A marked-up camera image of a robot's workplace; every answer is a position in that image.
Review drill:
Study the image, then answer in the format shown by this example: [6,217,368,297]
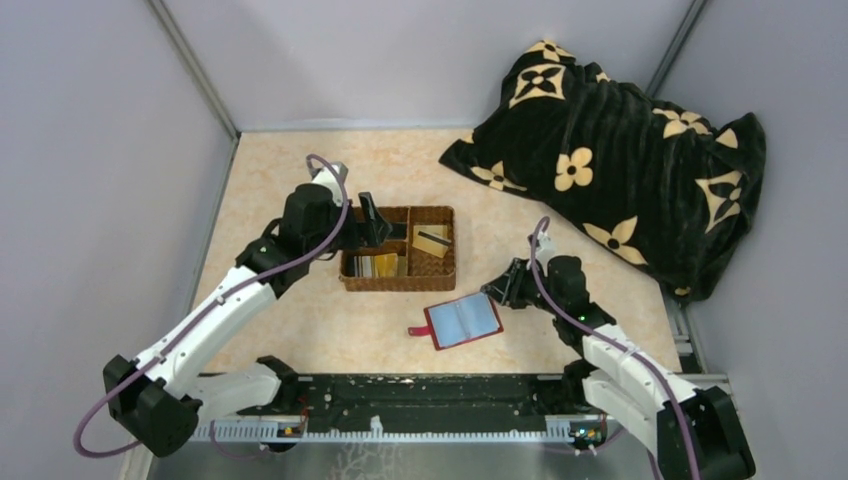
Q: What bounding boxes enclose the brown wicker basket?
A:
[338,205,457,292]

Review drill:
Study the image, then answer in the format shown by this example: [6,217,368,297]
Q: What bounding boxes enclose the red leather card holder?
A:
[407,292,504,351]

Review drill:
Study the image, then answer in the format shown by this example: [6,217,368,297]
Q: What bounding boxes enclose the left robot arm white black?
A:
[102,183,408,458]

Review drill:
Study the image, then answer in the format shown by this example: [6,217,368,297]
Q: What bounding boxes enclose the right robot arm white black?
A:
[480,256,756,479]

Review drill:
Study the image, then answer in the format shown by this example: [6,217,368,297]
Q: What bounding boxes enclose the cards in lower compartment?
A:
[352,255,377,278]

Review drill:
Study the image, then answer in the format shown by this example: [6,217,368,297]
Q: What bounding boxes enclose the black floral blanket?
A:
[440,39,767,301]

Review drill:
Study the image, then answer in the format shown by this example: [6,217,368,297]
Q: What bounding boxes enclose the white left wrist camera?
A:
[311,162,348,197]

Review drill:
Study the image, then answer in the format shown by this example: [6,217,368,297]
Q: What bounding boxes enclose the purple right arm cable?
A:
[527,215,704,480]

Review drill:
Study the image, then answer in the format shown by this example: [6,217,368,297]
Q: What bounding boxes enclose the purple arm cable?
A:
[72,153,351,462]
[527,215,704,480]

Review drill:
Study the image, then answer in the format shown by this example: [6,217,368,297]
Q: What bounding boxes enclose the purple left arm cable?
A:
[72,153,351,462]

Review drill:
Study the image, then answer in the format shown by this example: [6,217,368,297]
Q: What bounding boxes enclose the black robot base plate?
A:
[242,374,615,444]

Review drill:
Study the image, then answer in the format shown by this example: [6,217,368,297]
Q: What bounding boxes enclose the aluminium frame rail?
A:
[135,374,740,445]

